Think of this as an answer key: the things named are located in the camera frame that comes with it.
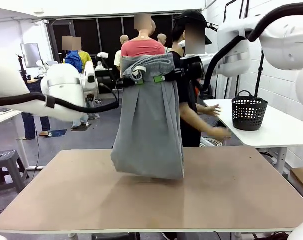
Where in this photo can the bald mannequin in cream shirt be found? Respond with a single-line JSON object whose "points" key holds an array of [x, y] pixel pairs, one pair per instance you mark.
{"points": [[121, 55]]}

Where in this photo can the white side table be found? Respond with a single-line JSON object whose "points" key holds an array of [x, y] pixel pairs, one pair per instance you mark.
{"points": [[274, 132]]}

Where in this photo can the brown cardboard box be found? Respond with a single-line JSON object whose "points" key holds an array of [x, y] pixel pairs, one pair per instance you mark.
{"points": [[302, 177]]}

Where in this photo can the figure in blue jeans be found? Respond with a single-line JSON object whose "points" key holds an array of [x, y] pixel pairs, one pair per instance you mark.
{"points": [[29, 125]]}

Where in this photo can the blue floor mat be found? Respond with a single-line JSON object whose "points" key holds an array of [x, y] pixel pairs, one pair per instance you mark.
{"points": [[57, 133]]}

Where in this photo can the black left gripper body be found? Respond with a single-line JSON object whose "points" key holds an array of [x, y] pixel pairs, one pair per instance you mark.
{"points": [[111, 82]]}

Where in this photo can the black baseball cap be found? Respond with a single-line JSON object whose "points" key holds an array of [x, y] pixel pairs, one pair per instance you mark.
{"points": [[192, 17]]}

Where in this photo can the grey training pants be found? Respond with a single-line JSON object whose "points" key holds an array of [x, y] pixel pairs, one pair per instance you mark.
{"points": [[149, 125]]}

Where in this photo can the person's left hand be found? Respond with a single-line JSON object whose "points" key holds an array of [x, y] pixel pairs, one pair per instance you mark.
{"points": [[214, 110]]}

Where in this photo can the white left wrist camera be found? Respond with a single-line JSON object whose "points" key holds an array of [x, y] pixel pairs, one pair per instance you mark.
{"points": [[103, 55]]}

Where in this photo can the person's left forearm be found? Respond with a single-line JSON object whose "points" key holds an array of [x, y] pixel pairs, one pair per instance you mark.
{"points": [[202, 109]]}

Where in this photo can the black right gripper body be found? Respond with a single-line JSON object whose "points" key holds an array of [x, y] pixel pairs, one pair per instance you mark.
{"points": [[192, 68]]}

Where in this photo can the black green-tipped right gripper finger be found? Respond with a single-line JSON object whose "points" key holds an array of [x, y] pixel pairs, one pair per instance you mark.
{"points": [[176, 72], [166, 78]]}

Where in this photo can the black backdrop stand frame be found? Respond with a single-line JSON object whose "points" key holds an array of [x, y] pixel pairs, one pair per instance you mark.
{"points": [[229, 10]]}

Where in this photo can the grey plastic stool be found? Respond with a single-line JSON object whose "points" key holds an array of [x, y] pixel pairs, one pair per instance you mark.
{"points": [[6, 170]]}

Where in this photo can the black perforated laundry basket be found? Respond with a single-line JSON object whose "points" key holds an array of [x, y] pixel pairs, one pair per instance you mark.
{"points": [[250, 112]]}

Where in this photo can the small bald mannequin head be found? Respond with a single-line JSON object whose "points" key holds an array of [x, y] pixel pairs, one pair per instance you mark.
{"points": [[162, 39]]}

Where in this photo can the black camera tripod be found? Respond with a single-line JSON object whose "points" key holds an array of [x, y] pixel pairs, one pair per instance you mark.
{"points": [[22, 67]]}

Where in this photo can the black green-tipped left gripper finger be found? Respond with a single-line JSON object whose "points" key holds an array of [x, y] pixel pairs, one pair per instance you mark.
{"points": [[130, 81], [129, 86]]}

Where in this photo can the person's right forearm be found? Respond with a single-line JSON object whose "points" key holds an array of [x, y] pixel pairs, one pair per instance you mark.
{"points": [[194, 117]]}

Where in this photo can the black light stand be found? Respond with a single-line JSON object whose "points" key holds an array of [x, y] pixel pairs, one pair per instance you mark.
{"points": [[260, 72]]}

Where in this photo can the person's right hand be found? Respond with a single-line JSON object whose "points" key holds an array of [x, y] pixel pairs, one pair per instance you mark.
{"points": [[221, 132]]}

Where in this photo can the person in black t-shirt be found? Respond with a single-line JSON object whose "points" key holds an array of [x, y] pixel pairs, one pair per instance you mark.
{"points": [[189, 95]]}

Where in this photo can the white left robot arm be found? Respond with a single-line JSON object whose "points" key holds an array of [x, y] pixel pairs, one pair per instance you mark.
{"points": [[61, 90]]}

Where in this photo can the white desk with leg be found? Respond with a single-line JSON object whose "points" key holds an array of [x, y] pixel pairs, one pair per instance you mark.
{"points": [[6, 117]]}

